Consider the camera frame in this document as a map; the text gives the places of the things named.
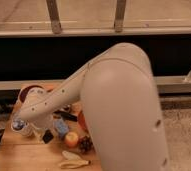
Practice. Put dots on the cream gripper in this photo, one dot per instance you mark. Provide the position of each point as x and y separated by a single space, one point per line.
41 125

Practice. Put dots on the black eraser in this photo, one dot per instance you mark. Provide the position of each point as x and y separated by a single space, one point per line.
47 137

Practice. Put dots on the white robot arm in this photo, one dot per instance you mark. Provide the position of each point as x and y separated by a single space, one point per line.
120 101

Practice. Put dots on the blue sponge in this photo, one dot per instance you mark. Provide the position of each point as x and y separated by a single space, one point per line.
61 127

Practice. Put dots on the small metal cup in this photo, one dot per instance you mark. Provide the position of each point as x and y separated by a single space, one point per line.
67 108

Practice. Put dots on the orange apple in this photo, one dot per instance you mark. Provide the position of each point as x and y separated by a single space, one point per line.
71 139

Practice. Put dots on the orange red bowl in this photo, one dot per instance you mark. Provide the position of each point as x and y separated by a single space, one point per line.
81 121

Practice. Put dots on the purple bowl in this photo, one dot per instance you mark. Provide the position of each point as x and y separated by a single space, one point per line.
24 92

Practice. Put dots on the pale garlic piece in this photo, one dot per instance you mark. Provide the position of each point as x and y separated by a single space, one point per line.
70 156

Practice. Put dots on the bunch of dark grapes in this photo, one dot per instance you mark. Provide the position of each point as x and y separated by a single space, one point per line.
85 144

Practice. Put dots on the yellow banana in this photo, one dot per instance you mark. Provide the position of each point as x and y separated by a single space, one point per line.
72 164

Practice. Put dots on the black handled knife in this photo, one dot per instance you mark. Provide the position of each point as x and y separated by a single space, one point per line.
66 115

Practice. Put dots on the wooden window post left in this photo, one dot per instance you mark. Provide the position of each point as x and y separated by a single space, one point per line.
54 16

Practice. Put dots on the wooden window post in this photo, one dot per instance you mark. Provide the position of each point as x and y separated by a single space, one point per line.
54 16
119 15

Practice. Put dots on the wooden window post right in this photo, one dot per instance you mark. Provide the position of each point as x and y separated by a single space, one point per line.
119 15

